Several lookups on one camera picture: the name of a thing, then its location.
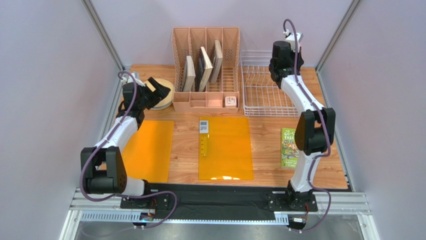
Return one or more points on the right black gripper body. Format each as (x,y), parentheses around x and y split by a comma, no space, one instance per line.
(276,70)

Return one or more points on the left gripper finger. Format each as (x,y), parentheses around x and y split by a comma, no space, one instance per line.
(161,94)
(152,84)

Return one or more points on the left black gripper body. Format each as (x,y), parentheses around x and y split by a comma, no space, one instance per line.
(147,100)

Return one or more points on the blue plate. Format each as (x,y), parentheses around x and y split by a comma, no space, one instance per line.
(161,108)

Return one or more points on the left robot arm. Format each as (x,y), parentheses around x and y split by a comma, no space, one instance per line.
(102,166)

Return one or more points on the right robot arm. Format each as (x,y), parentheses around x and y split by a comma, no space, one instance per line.
(314,132)

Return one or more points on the left book blue cover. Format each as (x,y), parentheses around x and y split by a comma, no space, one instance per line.
(189,75)

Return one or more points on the middle book black cover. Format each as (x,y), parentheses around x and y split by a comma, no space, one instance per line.
(203,70)

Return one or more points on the pink plastic file organizer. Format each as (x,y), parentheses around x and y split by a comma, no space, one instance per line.
(187,41)

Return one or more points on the left orange plastic sheet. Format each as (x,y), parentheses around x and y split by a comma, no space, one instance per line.
(147,154)

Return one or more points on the orange plastic sheet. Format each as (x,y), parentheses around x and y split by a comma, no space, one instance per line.
(147,154)
(224,149)

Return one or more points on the white power adapter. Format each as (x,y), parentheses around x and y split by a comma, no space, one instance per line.
(230,102)

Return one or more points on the right book grey cover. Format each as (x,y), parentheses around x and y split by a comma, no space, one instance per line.
(217,62)

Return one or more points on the centre orange plastic sheet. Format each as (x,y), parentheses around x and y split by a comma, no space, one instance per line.
(224,149)

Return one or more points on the green treehouse book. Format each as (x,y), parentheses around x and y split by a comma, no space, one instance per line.
(289,150)

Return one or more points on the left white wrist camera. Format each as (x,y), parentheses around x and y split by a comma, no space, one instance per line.
(127,77)

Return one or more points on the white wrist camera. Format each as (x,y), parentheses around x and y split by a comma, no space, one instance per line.
(294,39)
(127,77)

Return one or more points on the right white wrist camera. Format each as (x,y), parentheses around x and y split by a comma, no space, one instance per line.
(294,39)

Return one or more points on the white wire dish rack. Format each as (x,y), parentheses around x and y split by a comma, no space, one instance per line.
(261,95)

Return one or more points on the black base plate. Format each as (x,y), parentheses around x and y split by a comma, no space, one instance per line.
(215,202)

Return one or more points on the aluminium rail frame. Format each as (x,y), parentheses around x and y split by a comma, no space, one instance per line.
(343,215)

